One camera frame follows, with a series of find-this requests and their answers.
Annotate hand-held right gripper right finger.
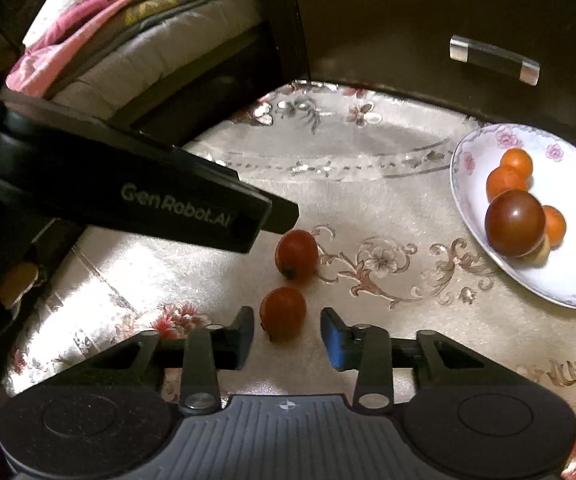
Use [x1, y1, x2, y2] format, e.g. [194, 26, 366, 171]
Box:
[320, 307, 495, 414]

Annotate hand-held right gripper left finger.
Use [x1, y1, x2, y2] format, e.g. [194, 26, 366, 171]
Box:
[74, 305, 256, 417]

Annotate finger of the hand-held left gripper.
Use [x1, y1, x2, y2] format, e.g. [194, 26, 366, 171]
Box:
[238, 179, 299, 235]

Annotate red cherry tomato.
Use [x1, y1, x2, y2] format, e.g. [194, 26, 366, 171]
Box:
[259, 286, 307, 343]
[275, 229, 319, 281]

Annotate dark red tomato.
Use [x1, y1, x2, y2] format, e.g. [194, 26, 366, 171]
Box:
[484, 189, 547, 258]

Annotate tan longan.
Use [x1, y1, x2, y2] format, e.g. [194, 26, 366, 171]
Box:
[523, 234, 552, 266]

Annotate small orange tangerine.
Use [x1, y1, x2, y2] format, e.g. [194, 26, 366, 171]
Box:
[499, 148, 534, 180]

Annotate person's left hand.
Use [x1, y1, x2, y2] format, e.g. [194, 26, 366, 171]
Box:
[0, 261, 39, 307]

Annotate floral embroidered tablecloth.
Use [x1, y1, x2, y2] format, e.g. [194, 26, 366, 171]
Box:
[0, 80, 576, 480]

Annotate pink blanket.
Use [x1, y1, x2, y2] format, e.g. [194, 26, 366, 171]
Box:
[6, 0, 209, 98]

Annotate white fleece blanket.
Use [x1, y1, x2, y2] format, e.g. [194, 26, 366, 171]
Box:
[22, 0, 109, 49]

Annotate dark wooden nightstand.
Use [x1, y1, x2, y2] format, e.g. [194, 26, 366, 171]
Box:
[258, 0, 576, 153]

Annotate dark wooden drawer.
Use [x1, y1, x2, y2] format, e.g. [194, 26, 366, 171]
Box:
[313, 0, 576, 136]

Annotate dark wooden bed frame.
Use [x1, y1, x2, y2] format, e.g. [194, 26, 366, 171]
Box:
[108, 30, 289, 148]

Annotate metal drawer handle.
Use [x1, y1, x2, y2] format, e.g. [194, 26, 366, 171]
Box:
[449, 35, 540, 86]

